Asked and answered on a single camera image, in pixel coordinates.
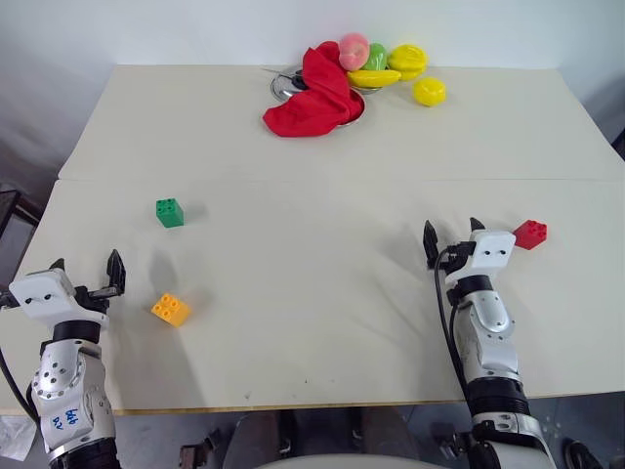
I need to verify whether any red cloth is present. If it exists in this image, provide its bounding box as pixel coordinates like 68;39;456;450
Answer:
262;40;365;141

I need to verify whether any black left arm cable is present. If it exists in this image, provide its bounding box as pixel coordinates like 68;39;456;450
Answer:
0;347;39;424

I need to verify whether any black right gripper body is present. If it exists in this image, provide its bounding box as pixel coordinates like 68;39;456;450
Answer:
437;239;478;271

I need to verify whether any steel pot lid black knob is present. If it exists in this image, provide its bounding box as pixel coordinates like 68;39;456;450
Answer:
270;67;314;104

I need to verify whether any black caster wheel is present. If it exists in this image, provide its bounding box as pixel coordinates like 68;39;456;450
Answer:
560;436;607;469

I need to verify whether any orange toy brick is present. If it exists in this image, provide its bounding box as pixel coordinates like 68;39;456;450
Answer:
149;292;192;328

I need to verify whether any steel bowl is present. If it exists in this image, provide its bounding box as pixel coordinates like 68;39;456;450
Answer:
335;89;368;130

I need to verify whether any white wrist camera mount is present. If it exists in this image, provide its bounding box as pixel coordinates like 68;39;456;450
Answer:
8;267;110;327
445;230;518;284

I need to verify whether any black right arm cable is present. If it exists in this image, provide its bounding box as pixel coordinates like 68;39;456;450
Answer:
431;249;471;395

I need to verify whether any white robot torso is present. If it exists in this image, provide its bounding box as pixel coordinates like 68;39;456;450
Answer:
254;450;427;469

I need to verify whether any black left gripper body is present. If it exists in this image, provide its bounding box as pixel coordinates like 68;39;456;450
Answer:
72;285;121;319

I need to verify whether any yellow toy banana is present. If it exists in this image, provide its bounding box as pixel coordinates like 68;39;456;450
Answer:
347;68;403;90

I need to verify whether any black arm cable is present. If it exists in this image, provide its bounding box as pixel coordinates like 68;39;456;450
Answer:
0;347;39;424
431;249;471;395

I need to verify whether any dark metal chair frame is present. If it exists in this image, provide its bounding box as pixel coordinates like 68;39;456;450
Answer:
0;182;44;245

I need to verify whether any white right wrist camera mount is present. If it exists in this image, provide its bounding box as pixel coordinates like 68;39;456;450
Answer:
445;230;518;284

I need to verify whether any green toy brick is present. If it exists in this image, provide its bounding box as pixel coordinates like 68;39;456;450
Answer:
154;197;187;230

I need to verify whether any white crumpled plastic sheet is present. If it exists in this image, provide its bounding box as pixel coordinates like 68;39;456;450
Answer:
0;414;39;461

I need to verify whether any pink toy peach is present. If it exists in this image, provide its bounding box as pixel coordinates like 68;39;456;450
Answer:
337;32;371;71

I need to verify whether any yellow toy lemon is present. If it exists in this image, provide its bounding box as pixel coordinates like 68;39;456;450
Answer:
412;76;447;107

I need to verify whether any green toy fruit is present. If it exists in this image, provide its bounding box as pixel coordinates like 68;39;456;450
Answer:
362;42;391;72

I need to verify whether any red toy brick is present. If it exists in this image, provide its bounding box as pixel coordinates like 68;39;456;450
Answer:
513;219;549;252

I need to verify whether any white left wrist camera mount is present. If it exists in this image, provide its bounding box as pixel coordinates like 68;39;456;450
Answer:
8;267;110;327

